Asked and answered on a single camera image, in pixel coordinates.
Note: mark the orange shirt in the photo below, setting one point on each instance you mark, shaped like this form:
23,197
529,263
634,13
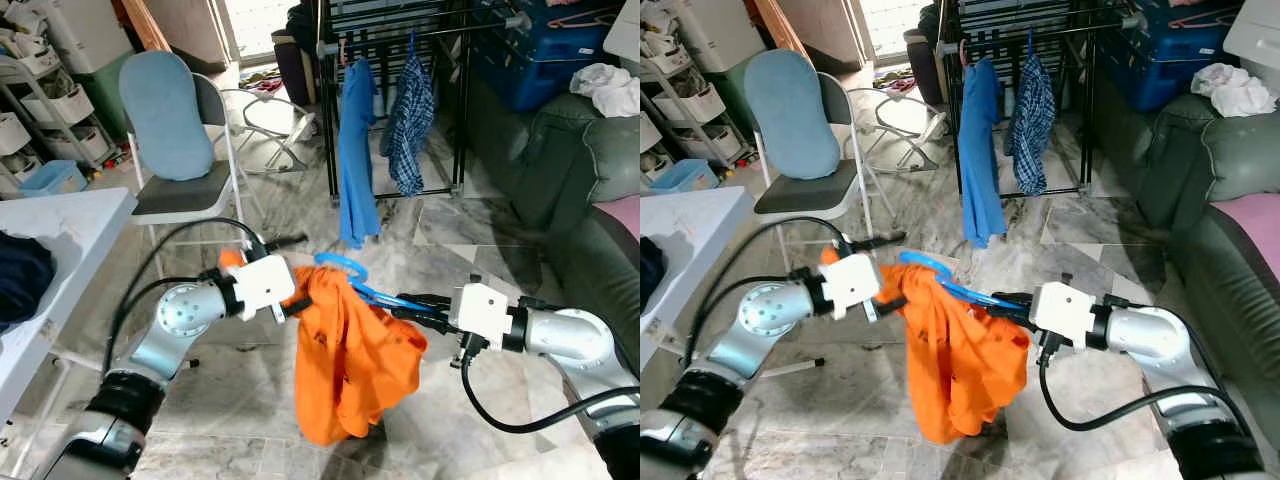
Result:
950,370
350,370

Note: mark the navy blue garment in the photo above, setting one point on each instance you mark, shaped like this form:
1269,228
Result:
25,275
650,270

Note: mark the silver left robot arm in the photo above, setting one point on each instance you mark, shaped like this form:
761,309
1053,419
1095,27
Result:
760,320
150,340

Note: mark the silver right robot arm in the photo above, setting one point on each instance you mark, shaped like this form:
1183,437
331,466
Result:
1150,335
570,335

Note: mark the pink clothes hanger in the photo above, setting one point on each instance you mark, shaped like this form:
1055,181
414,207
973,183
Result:
346,50
966,50

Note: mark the grey seat white folding chair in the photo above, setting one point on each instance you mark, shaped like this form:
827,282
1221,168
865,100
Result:
805,190
185,190

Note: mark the bright blue hanging garment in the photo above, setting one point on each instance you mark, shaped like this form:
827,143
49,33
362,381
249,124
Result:
358,160
980,160

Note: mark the blue plaid shirt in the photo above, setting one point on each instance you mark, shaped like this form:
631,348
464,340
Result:
410,130
1032,130

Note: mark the dark green sofa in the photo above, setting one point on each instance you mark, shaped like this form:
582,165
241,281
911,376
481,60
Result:
1200,180
570,180

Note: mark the black metal drying rack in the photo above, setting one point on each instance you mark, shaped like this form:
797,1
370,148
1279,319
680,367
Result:
950,120
327,120

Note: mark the white folding table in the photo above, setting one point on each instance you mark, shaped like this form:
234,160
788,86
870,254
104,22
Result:
80,230
700,230

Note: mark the pink cushion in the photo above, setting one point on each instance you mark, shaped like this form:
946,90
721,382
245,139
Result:
622,215
1255,230

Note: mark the light blue oval cushion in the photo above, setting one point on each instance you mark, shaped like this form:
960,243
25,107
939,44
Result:
165,115
790,115

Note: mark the light blue plastic basket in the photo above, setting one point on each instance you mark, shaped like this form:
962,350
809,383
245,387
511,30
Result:
685,178
55,178

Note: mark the dark green bin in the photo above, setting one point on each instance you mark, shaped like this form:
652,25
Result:
110,100
740,100

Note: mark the blue storage box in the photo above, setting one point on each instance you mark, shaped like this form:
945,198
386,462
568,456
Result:
540,60
1170,60

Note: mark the grey shelf trolley white bins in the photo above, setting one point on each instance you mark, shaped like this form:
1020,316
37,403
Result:
65,105
700,105
12,135

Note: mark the white cloth bundle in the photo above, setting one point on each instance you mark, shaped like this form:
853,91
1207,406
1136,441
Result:
1235,90
610,90

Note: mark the brown wooden board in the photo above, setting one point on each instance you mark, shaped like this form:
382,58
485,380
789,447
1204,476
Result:
778,25
145,25

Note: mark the white plastic storage box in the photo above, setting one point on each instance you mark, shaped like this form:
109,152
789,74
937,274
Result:
90,30
720,30

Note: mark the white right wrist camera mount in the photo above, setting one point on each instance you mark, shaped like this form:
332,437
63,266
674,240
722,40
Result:
1062,312
480,312

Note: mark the white tubular bouncer frame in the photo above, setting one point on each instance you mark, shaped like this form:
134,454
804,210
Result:
300,125
928,125

